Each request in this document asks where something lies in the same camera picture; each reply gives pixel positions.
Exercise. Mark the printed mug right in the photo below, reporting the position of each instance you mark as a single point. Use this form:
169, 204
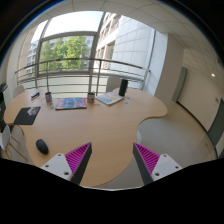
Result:
91, 97

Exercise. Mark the metal balcony railing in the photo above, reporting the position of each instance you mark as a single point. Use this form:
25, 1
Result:
77, 76

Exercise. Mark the light blue magazine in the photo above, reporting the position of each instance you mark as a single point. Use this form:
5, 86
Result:
109, 98

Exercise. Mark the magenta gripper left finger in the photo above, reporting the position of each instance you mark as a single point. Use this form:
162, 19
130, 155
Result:
72, 165

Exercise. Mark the black cylindrical speaker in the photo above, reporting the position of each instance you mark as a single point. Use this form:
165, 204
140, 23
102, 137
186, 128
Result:
123, 87

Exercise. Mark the black mouse pad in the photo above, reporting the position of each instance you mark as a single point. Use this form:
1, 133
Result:
27, 116

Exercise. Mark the printed mug left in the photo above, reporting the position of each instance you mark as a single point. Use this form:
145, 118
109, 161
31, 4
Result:
48, 97

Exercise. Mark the white chair behind table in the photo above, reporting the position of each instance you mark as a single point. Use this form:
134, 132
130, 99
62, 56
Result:
113, 83

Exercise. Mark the black computer mouse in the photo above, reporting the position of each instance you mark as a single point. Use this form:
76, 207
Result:
42, 146

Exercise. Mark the blue stapler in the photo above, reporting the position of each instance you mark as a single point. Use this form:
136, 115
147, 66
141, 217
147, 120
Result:
35, 95

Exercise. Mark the white chair far left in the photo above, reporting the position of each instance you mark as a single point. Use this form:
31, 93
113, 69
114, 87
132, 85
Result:
18, 90

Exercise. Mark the printed mug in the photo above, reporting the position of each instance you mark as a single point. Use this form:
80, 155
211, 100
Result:
91, 97
48, 97

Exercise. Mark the grey-green door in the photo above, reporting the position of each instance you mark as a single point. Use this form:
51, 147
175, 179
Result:
180, 84

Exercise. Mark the red and blue book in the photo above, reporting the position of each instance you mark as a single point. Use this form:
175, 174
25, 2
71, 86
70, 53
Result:
71, 103

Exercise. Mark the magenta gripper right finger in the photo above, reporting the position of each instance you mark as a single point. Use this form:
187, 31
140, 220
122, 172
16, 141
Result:
153, 166

